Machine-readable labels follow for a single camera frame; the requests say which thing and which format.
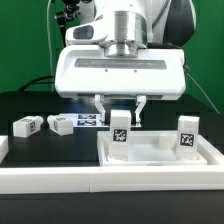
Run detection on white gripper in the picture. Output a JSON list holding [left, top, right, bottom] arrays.
[[55, 45, 186, 126]]

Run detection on white square table top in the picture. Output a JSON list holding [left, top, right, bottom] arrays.
[[97, 131, 207, 166]]

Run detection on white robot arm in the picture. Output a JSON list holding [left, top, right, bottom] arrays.
[[55, 0, 195, 127]]

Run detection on white marker sheet with tags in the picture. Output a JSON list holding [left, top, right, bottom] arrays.
[[61, 113, 101, 127]]

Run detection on white U-shaped fence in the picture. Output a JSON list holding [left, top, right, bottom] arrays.
[[0, 138, 224, 194]]

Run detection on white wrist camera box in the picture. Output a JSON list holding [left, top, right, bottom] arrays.
[[65, 22, 107, 46]]

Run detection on black cable bundle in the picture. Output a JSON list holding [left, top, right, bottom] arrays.
[[17, 75, 56, 93]]

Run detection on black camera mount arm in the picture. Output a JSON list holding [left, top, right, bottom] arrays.
[[55, 0, 81, 45]]

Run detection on thin white cable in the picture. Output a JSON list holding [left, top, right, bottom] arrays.
[[45, 0, 56, 92]]

